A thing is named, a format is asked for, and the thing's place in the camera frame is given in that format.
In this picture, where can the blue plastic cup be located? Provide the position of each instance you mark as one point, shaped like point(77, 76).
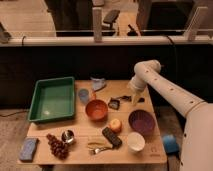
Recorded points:
point(83, 95)

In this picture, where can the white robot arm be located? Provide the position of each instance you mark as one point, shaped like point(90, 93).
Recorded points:
point(197, 144)

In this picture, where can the yellow banana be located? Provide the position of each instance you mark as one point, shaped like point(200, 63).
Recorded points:
point(98, 143)

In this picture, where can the red yellow apple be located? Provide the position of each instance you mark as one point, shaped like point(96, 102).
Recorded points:
point(115, 125)

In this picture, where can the black office chair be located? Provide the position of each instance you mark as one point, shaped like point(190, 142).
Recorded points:
point(111, 18)

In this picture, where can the black dish brush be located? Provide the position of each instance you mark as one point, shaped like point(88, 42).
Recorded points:
point(114, 103)

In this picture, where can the green plastic tray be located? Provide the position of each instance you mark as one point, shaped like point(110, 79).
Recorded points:
point(53, 100)

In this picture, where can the small metal cup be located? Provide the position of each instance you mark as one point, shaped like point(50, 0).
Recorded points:
point(68, 137)

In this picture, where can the orange bowl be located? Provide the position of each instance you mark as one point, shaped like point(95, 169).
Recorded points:
point(96, 110)

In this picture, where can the purple bowl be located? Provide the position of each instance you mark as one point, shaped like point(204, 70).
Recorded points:
point(142, 122)

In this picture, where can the bunch of red grapes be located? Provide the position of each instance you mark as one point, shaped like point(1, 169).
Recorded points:
point(58, 148)

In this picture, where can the white cup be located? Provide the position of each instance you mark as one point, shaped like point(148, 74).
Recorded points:
point(135, 142)

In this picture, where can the blue object on floor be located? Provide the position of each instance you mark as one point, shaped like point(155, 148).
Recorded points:
point(170, 144)

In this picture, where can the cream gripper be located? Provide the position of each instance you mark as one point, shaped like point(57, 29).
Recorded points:
point(135, 98)

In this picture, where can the blue sponge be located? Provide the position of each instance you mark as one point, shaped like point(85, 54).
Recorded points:
point(28, 149)

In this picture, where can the white horizontal rail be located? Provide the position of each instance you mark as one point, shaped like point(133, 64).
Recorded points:
point(106, 41)

